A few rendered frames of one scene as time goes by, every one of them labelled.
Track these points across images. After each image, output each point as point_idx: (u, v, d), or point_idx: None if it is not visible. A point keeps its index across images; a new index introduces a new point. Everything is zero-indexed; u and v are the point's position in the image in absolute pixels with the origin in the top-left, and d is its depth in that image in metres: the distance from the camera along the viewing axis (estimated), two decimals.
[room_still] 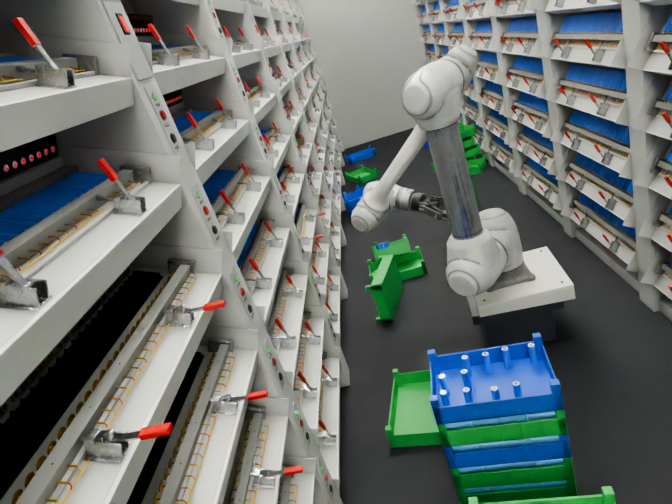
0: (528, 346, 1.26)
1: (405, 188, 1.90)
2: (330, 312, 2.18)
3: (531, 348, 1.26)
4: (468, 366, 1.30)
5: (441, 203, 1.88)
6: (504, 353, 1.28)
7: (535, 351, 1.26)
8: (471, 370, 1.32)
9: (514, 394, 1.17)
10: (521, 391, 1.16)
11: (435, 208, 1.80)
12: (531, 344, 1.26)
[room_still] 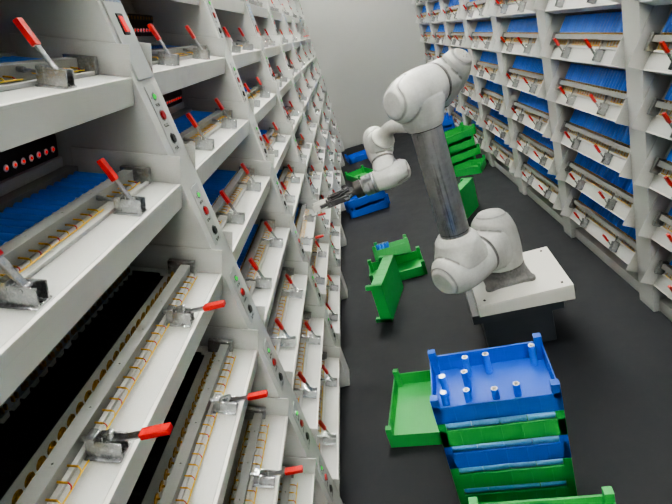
0: (528, 346, 1.26)
1: (367, 174, 2.04)
2: (330, 312, 2.18)
3: (531, 348, 1.26)
4: (468, 366, 1.30)
5: (340, 197, 2.07)
6: (293, 222, 2.14)
7: (535, 351, 1.26)
8: (471, 370, 1.32)
9: (514, 394, 1.17)
10: (521, 391, 1.16)
11: (334, 194, 2.11)
12: (531, 344, 1.26)
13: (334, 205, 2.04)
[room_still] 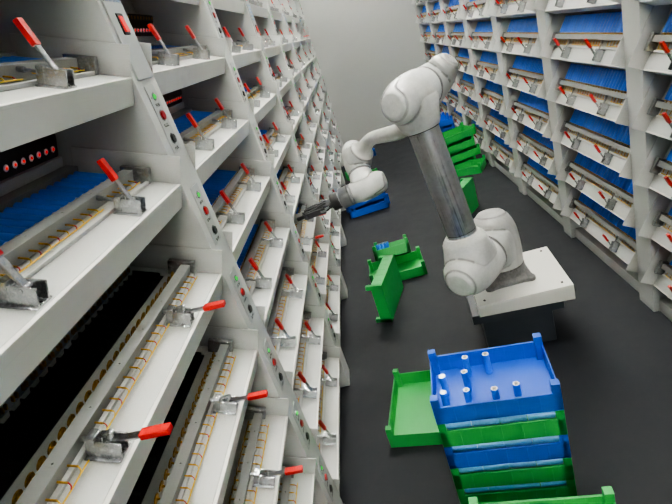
0: None
1: None
2: (330, 312, 2.18)
3: None
4: (468, 366, 1.30)
5: (317, 208, 2.08)
6: None
7: None
8: (471, 370, 1.32)
9: (514, 394, 1.17)
10: (521, 391, 1.16)
11: None
12: None
13: (310, 206, 2.11)
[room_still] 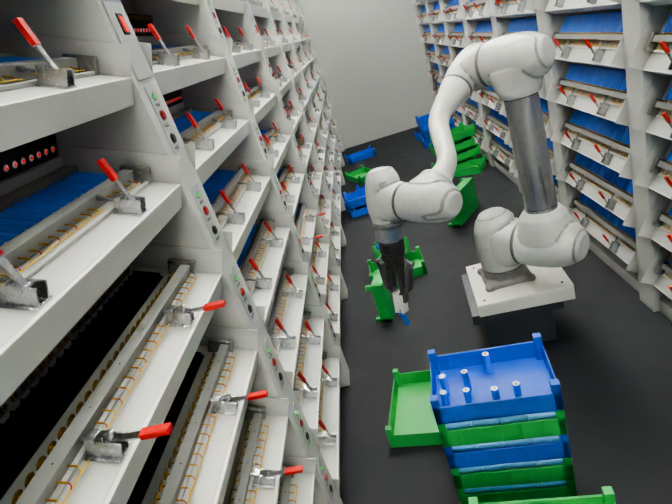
0: None
1: None
2: (330, 312, 2.18)
3: None
4: (406, 317, 1.49)
5: (393, 272, 1.45)
6: (293, 222, 2.14)
7: None
8: (408, 319, 1.51)
9: (514, 394, 1.17)
10: (521, 391, 1.16)
11: (405, 279, 1.44)
12: None
13: (383, 281, 1.48)
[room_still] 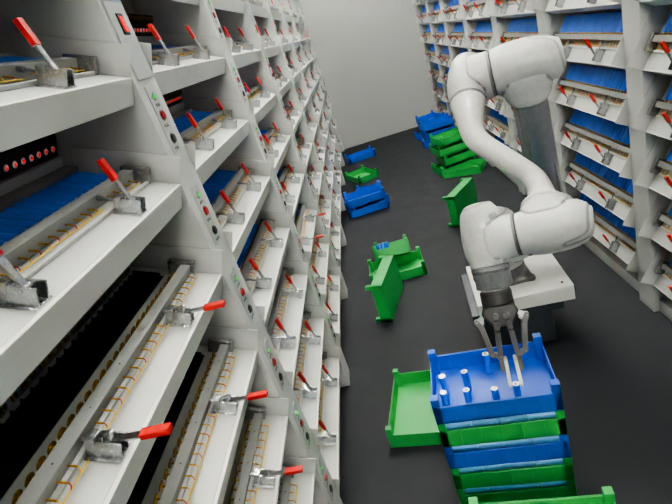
0: None
1: None
2: (330, 312, 2.18)
3: None
4: None
5: (500, 333, 1.17)
6: (293, 222, 2.14)
7: None
8: None
9: (514, 394, 1.17)
10: (521, 391, 1.16)
11: None
12: None
13: (487, 348, 1.17)
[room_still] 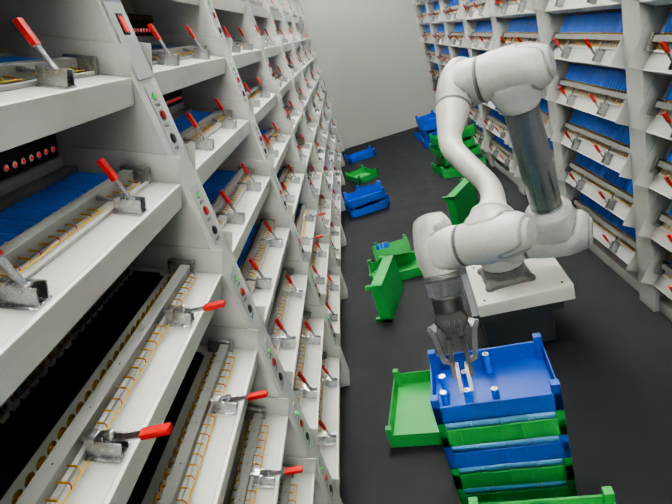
0: None
1: None
2: (330, 312, 2.18)
3: None
4: None
5: (451, 340, 1.20)
6: (293, 222, 2.14)
7: None
8: None
9: None
10: None
11: (466, 345, 1.21)
12: None
13: (439, 355, 1.20)
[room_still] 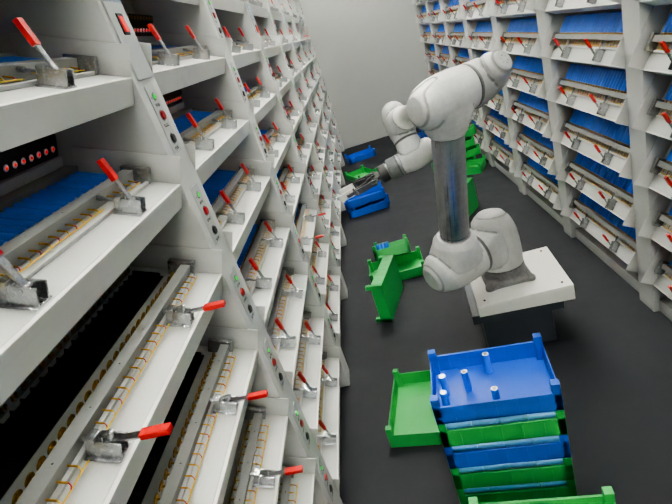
0: None
1: None
2: (330, 312, 2.18)
3: None
4: None
5: (365, 181, 2.02)
6: (293, 222, 2.14)
7: None
8: None
9: None
10: None
11: None
12: None
13: (359, 178, 2.07)
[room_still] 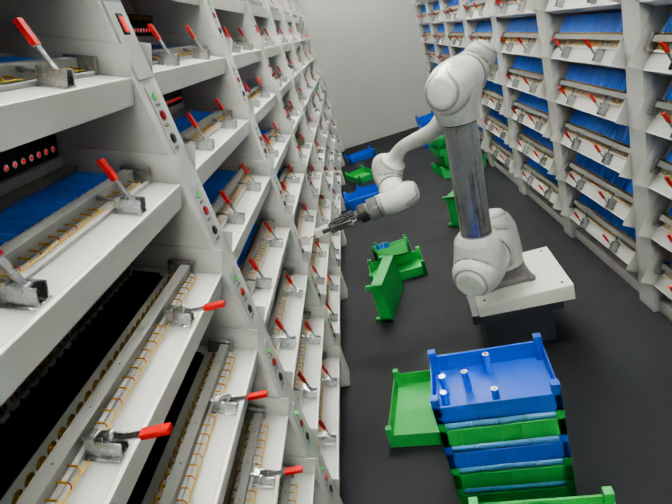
0: None
1: None
2: (330, 312, 2.18)
3: None
4: None
5: (343, 220, 1.95)
6: None
7: None
8: None
9: None
10: None
11: None
12: None
13: (335, 218, 1.98)
